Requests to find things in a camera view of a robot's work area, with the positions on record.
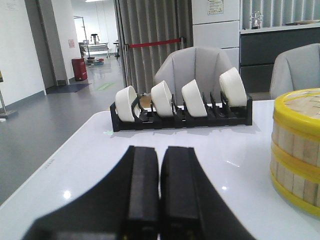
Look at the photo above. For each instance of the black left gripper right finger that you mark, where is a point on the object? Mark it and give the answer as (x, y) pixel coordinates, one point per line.
(190, 206)

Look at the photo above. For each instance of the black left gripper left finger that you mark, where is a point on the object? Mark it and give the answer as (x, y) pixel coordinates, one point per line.
(124, 205)

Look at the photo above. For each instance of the grey kitchen counter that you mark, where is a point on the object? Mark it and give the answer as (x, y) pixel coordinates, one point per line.
(259, 49)

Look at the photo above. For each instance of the black dish rack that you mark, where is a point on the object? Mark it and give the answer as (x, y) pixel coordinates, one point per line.
(225, 115)

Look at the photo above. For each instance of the woven bamboo steamer lid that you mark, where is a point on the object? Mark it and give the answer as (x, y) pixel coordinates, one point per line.
(299, 112)

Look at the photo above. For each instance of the white bowl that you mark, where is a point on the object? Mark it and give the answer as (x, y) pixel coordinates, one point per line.
(162, 98)
(193, 101)
(123, 103)
(232, 86)

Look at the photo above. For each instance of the left grey chair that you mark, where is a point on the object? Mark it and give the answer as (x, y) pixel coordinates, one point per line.
(203, 64)

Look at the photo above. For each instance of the red trash bin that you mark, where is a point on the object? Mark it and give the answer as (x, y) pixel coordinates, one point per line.
(79, 69)

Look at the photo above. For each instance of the grey chair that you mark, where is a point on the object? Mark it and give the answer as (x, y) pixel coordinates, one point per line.
(203, 64)
(296, 69)

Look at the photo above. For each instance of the right grey chair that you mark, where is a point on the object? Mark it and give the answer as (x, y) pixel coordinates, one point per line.
(296, 69)

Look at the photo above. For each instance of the red barrier belt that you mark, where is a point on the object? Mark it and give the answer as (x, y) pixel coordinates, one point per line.
(155, 43)

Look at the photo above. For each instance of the bamboo steamer tray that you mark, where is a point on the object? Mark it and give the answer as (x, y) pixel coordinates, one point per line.
(297, 151)
(297, 181)

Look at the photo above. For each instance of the white refrigerator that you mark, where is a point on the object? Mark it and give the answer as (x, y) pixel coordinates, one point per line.
(216, 24)

